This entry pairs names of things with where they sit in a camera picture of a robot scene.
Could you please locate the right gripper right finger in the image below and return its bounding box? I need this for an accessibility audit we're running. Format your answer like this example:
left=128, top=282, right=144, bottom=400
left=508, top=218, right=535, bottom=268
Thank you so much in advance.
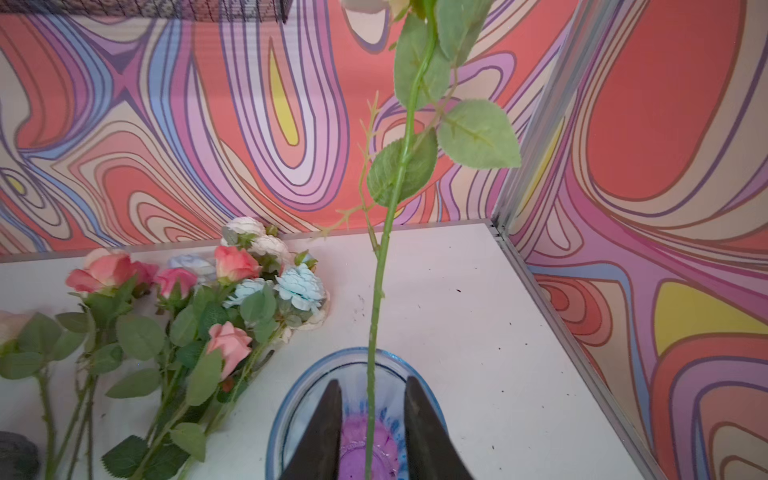
left=404, top=376, right=473, bottom=480

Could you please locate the cream white rose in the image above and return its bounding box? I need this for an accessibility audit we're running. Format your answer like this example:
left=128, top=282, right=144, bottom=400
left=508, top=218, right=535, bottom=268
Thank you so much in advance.
left=342, top=1, right=522, bottom=479

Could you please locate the pale peach rose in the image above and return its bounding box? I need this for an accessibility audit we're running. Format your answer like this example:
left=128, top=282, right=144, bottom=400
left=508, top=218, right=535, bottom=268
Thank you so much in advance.
left=1, top=312, right=85, bottom=479

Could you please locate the blue purple glass vase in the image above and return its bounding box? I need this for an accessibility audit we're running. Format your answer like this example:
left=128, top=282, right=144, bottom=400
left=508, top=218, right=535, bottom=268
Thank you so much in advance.
left=265, top=347, right=446, bottom=479

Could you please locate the red grey glass vase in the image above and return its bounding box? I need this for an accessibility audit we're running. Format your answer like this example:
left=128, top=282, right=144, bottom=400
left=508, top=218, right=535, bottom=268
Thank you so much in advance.
left=0, top=431, right=40, bottom=480

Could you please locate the salmon pink rose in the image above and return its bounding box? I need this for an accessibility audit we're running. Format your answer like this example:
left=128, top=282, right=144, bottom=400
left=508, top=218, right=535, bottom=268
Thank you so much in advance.
left=40, top=248, right=147, bottom=479

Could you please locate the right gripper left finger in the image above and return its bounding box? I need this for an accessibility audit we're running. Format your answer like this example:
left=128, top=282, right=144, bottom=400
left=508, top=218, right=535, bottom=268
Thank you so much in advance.
left=280, top=380, right=343, bottom=480

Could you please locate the white blue flower sprig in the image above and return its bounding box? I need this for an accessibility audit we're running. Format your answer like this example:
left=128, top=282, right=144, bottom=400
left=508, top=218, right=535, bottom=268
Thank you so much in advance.
left=173, top=215, right=330, bottom=421

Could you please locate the magenta pink rose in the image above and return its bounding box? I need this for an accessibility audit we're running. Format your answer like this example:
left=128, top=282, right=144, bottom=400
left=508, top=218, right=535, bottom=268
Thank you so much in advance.
left=101, top=262, right=202, bottom=478

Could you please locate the red pink rose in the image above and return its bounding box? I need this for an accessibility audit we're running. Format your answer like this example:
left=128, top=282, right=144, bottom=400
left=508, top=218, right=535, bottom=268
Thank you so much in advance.
left=128, top=244, right=263, bottom=480

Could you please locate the light pink rose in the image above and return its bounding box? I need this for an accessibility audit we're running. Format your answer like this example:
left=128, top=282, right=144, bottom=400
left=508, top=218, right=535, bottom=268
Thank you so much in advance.
left=101, top=322, right=282, bottom=479

